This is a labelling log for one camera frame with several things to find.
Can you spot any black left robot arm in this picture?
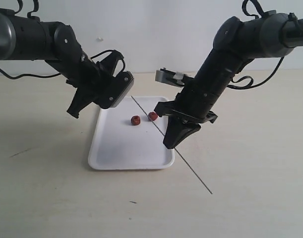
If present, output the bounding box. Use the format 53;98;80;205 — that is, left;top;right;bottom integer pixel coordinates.
0;8;134;118

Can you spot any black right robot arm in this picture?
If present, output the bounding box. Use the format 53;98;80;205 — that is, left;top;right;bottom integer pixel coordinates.
155;10;303;149

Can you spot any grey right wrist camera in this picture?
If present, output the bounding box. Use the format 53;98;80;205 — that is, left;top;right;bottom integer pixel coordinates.
155;68;190;87

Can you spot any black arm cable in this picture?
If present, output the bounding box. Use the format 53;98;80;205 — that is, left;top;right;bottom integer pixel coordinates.
228;0;286;90
0;0;126;80

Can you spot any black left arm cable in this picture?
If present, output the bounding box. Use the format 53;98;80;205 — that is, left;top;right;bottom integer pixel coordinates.
0;0;126;80

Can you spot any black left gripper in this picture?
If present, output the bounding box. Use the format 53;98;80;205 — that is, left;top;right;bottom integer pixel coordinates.
67;50;126;118

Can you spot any red fruit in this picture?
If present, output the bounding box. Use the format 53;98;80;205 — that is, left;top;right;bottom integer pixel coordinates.
130;115;141;126
148;112;158;121

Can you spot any white rectangular plastic tray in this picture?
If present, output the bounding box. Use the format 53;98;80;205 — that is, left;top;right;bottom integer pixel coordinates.
88;96;175;171

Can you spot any thin metal skewer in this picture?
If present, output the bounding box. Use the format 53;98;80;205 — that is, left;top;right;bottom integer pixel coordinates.
130;95;213;195

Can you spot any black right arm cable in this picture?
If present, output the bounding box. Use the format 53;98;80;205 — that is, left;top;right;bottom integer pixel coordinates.
228;0;286;90

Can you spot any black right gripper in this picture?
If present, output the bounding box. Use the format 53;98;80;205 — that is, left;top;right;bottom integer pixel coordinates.
154;74;218;149

